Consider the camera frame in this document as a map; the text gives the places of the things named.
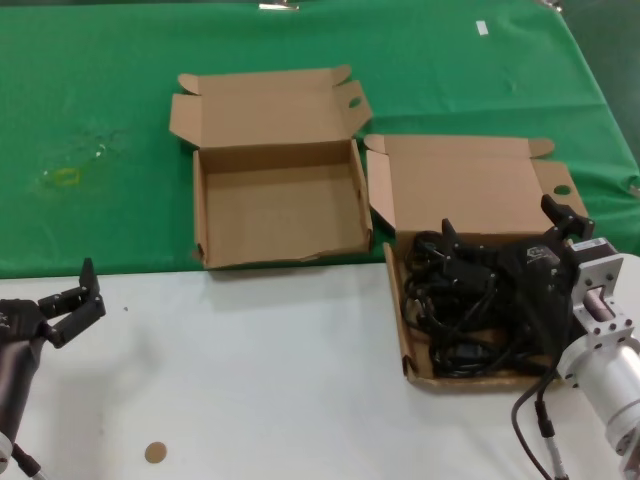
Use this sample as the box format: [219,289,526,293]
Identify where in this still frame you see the cardboard box, oval flap hole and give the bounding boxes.
[168,64,374,271]

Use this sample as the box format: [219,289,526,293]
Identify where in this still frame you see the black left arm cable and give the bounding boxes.
[10,442,47,480]

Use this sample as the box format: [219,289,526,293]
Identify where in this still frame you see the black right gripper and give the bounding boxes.
[439,194,595,359]

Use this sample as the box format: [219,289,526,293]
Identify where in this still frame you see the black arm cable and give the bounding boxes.
[10,442,47,480]
[508,367,569,480]

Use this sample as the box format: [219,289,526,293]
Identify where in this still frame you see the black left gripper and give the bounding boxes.
[0,257,107,349]

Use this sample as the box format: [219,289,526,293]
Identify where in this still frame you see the cardboard box, round flap hole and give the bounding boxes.
[363,133,590,394]

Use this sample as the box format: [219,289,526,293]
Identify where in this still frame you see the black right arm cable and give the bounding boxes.
[508,367,569,480]

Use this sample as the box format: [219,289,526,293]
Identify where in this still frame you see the green tablecloth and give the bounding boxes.
[0,0,640,279]

